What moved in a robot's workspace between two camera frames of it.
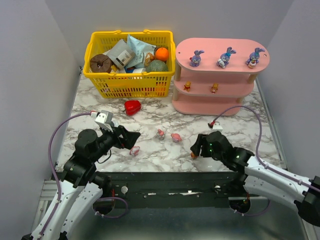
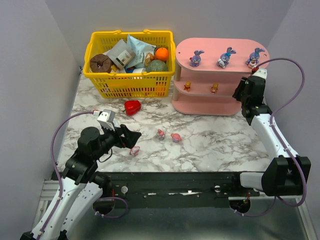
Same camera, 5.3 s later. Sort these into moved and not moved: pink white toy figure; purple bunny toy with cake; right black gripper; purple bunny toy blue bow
Moved: right black gripper
Not moved: pink white toy figure; purple bunny toy blue bow; purple bunny toy with cake
